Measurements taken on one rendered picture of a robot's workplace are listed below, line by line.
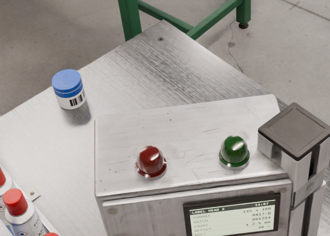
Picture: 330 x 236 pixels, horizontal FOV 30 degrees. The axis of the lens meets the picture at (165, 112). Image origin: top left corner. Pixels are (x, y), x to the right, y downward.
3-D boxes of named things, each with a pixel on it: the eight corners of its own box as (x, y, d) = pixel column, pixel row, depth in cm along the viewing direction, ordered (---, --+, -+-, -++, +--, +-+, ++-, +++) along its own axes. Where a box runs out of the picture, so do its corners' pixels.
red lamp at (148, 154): (135, 158, 53) (132, 141, 51) (166, 154, 53) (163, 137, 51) (137, 182, 51) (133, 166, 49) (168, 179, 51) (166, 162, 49)
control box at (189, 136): (122, 225, 71) (93, 114, 57) (269, 207, 71) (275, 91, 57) (125, 308, 64) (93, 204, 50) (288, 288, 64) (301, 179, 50)
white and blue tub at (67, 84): (61, 113, 147) (55, 93, 142) (54, 94, 152) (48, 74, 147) (89, 104, 149) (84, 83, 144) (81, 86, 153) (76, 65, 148)
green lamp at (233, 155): (216, 148, 53) (215, 131, 51) (246, 144, 53) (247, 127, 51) (221, 172, 51) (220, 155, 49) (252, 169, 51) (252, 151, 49)
